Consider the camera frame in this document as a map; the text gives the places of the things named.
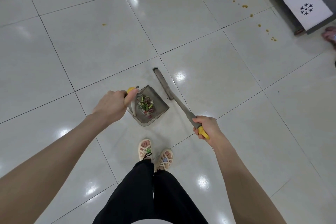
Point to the person's left hand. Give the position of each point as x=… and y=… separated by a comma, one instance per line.
x=113, y=107

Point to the person's right hand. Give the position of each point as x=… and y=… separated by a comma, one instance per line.
x=211, y=128

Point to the leaf debris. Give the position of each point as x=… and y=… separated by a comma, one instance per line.
x=145, y=104

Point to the grey broom with yellow cap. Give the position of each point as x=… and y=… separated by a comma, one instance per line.
x=164, y=83

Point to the person's left forearm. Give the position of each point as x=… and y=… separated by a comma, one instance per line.
x=42, y=174

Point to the person's right forearm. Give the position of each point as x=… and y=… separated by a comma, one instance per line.
x=244, y=184

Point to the person's left beige sandal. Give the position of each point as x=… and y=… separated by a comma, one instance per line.
x=145, y=149

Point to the person's beige sandal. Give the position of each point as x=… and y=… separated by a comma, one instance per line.
x=164, y=160
x=145, y=149

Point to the person's right beige sandal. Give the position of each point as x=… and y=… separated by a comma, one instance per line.
x=164, y=160

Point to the person's black trousers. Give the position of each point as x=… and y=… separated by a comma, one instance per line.
x=136, y=197

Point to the person's white shirt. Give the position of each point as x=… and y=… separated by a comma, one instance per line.
x=152, y=221

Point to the orange liquid spill drops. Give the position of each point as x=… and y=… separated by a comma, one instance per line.
x=245, y=6

